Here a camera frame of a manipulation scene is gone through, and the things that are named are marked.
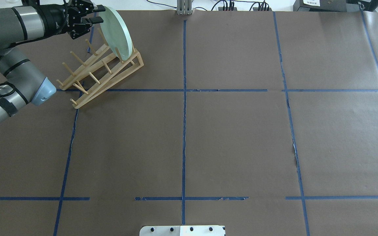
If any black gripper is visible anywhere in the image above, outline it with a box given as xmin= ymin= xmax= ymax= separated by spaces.
xmin=64 ymin=0 xmax=106 ymax=39

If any light green ceramic plate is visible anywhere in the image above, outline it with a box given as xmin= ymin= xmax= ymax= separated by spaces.
xmin=99 ymin=6 xmax=133 ymax=60

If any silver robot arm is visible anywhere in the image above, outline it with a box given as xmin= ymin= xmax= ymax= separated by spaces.
xmin=0 ymin=0 xmax=106 ymax=123

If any wooden dish rack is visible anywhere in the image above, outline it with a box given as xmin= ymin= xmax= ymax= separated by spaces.
xmin=56 ymin=29 xmax=144 ymax=109

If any white mounting plate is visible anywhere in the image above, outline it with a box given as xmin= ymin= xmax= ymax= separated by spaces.
xmin=139 ymin=225 xmax=226 ymax=236

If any long blue tape strip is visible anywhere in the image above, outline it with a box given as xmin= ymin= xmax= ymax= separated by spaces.
xmin=181 ymin=20 xmax=187 ymax=225

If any black power strip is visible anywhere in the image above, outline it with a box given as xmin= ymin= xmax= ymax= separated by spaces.
xmin=249 ymin=1 xmax=272 ymax=11
xmin=210 ymin=0 xmax=237 ymax=11

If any black equipment box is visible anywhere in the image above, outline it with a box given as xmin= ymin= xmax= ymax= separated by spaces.
xmin=292 ymin=0 xmax=361 ymax=12

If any grey metal post bracket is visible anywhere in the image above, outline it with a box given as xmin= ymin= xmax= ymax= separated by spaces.
xmin=176 ymin=0 xmax=193 ymax=15

